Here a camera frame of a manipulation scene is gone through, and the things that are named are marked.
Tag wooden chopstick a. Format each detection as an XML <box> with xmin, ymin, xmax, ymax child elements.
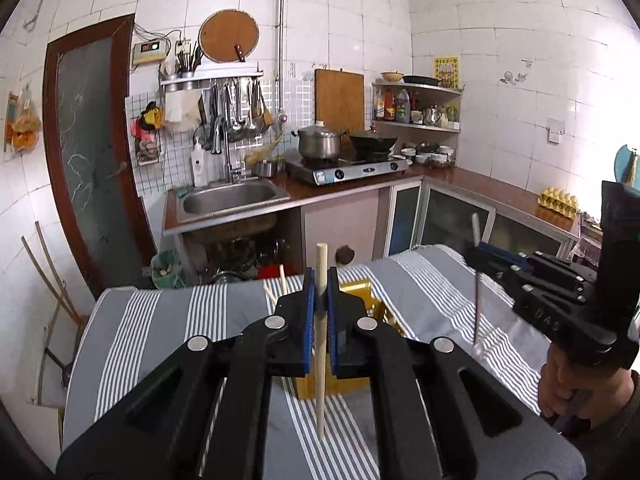
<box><xmin>262</xmin><ymin>282</ymin><xmax>278</xmax><ymax>307</ymax></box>

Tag metal utensil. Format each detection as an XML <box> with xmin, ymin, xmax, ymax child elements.
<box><xmin>471</xmin><ymin>212</ymin><xmax>482</xmax><ymax>353</ymax></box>

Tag white kitchen cabinet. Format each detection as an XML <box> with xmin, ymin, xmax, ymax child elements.
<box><xmin>300</xmin><ymin>180</ymin><xmax>579</xmax><ymax>266</ymax></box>

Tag person's right hand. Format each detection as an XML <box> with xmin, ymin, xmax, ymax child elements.
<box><xmin>538</xmin><ymin>344</ymin><xmax>636</xmax><ymax>428</ymax></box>

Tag yellow plastic utensil basket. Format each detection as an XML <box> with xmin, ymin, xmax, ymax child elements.
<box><xmin>326</xmin><ymin>276</ymin><xmax>407</xmax><ymax>396</ymax></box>

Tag wooden chopstick in basket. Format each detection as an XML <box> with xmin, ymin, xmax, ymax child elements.
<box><xmin>279</xmin><ymin>263</ymin><xmax>288</xmax><ymax>296</ymax></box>

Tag grey striped tablecloth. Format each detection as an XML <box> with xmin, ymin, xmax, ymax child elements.
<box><xmin>63</xmin><ymin>245</ymin><xmax>548</xmax><ymax>479</ymax></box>

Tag yellow egg tray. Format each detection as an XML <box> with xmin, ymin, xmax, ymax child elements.
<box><xmin>538</xmin><ymin>186</ymin><xmax>579</xmax><ymax>220</ymax></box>

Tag steel sink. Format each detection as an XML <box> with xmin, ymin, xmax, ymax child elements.
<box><xmin>177</xmin><ymin>178</ymin><xmax>291</xmax><ymax>222</ymax></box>

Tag faucet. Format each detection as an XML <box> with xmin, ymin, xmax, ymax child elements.
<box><xmin>212</xmin><ymin>116</ymin><xmax>242</xmax><ymax>184</ymax></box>

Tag gas stove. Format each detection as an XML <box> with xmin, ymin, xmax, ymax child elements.
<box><xmin>285</xmin><ymin>153</ymin><xmax>411</xmax><ymax>186</ymax></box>

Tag black wok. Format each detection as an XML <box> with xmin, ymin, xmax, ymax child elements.
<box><xmin>348</xmin><ymin>131</ymin><xmax>398</xmax><ymax>158</ymax></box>

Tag white soap bottle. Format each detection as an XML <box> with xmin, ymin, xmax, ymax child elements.
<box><xmin>191</xmin><ymin>140</ymin><xmax>208</xmax><ymax>188</ymax></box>

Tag steel cooking pot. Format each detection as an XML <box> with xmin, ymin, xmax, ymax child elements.
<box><xmin>292</xmin><ymin>120</ymin><xmax>345</xmax><ymax>160</ymax></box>

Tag hanging utensil rack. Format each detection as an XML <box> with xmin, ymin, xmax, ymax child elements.
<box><xmin>160</xmin><ymin>62</ymin><xmax>268</xmax><ymax>153</ymax></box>

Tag rectangular wooden cutting board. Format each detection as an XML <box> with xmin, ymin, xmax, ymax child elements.
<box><xmin>314</xmin><ymin>68</ymin><xmax>364</xmax><ymax>133</ymax></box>

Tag dark framed glass door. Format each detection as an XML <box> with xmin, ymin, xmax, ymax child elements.
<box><xmin>42</xmin><ymin>14</ymin><xmax>156</xmax><ymax>296</ymax></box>

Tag round wooden cutting board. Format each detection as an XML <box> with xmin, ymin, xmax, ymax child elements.
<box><xmin>198</xmin><ymin>9</ymin><xmax>259</xmax><ymax>63</ymax></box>

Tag orange hanging bag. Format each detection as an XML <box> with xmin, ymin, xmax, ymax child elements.
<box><xmin>3</xmin><ymin>84</ymin><xmax>42</xmax><ymax>154</ymax></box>

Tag wooden sticks against wall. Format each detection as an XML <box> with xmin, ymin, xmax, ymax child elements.
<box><xmin>21</xmin><ymin>221</ymin><xmax>85</xmax><ymax>328</ymax></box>

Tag corner wall shelf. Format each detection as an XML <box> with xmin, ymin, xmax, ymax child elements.
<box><xmin>370</xmin><ymin>73</ymin><xmax>464</xmax><ymax>167</ymax></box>

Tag yellow wall sticker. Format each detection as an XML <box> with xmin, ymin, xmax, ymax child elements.
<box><xmin>434</xmin><ymin>56</ymin><xmax>461</xmax><ymax>90</ymax></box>

